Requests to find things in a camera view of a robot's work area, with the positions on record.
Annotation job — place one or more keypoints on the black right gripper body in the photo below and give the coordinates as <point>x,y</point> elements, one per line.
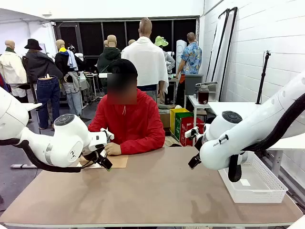
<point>199,145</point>

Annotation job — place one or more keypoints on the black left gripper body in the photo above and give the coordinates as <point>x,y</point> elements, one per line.
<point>93,155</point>

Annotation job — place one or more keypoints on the brown spiral notebook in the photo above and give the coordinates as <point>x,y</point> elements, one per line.
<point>118,162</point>

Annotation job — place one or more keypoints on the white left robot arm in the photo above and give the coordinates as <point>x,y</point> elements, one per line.
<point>66,133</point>

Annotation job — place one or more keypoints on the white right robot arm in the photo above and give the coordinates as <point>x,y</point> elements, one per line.
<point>250,133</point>

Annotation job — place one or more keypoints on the person's right hand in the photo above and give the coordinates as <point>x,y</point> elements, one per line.
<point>84,160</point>

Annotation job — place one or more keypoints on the person's left hand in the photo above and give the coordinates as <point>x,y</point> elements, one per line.
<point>114,149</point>

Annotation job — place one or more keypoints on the red bag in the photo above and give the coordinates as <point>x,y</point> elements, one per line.
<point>188,126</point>

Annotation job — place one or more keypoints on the yellow green bag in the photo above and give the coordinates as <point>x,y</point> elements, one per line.
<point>176,111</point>

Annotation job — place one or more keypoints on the cardboard box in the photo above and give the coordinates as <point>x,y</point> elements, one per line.
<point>165,120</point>

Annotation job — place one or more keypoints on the small white side table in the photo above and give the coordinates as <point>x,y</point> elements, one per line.
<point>194,101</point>

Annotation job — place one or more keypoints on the glass jar with dark liquid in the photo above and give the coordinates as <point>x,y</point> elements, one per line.
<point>203,95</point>

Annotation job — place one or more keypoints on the person in red jacket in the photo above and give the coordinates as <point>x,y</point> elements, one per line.
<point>133,119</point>

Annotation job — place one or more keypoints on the grey bin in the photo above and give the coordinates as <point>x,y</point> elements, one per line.
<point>193,83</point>

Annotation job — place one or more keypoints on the grey metal tray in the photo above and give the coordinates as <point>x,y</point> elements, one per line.
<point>207,83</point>

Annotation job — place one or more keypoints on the mannequin legs in light jeans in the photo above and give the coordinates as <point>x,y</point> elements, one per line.
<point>74,95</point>

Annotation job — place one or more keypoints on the white stand foot bar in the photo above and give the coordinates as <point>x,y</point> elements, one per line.
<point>23,166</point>

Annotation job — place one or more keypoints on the white plastic basket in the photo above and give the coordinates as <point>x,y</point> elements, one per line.
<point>262,190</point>

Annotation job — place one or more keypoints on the mannequin legs in dark jeans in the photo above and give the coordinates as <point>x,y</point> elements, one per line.
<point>47,95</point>

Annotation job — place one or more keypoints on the small white round table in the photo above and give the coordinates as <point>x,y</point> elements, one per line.
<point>32,106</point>

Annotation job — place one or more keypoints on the black tripod stand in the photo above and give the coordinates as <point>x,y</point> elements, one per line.
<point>263,76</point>

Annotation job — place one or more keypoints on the black cap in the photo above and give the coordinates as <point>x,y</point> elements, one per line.
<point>122,65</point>

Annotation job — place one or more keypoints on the white tower fan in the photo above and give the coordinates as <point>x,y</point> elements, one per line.
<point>180,51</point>

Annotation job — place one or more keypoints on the mannequin in dark green hoodie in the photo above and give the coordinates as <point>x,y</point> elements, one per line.
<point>108,59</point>

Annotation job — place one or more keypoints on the black framed white panel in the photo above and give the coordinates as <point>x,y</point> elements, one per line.
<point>232,35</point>
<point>218,47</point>

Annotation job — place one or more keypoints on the mannequin with yellow collar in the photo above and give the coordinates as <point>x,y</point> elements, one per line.
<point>62,59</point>

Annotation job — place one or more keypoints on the mannequin with black hat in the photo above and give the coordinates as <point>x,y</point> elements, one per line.
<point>39,63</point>

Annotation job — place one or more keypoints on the mannequin with green hat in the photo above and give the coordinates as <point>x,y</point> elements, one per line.
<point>161,41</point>

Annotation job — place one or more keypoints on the mannequin in cream coat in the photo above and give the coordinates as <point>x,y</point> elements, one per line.
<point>12,64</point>

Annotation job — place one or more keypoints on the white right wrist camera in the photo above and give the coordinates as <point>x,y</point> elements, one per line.
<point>191,133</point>

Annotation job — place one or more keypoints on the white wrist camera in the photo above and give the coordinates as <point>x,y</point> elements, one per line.
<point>191,133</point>
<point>107,134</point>

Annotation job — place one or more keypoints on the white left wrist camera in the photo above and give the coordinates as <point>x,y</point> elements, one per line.
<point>107,134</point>

